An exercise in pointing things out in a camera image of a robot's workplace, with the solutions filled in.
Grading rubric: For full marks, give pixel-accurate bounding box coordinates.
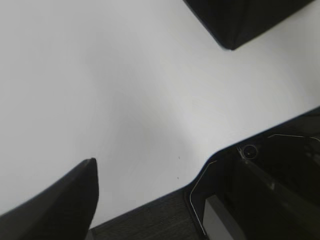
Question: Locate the black canvas tote bag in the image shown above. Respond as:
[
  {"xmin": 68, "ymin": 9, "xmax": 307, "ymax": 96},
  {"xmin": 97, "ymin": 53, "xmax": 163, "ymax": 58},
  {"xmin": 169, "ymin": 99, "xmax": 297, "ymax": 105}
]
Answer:
[{"xmin": 185, "ymin": 0, "xmax": 312, "ymax": 51}]

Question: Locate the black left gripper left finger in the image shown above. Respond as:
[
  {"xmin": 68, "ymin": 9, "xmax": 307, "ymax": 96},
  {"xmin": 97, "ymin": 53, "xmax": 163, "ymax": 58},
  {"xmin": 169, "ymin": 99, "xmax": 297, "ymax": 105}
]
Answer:
[{"xmin": 0, "ymin": 158, "xmax": 99, "ymax": 240}]

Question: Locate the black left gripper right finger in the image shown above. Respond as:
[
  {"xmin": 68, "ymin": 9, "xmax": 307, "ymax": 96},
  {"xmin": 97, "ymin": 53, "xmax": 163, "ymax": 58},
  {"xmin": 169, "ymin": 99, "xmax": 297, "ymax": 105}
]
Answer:
[{"xmin": 188, "ymin": 108, "xmax": 320, "ymax": 240}]

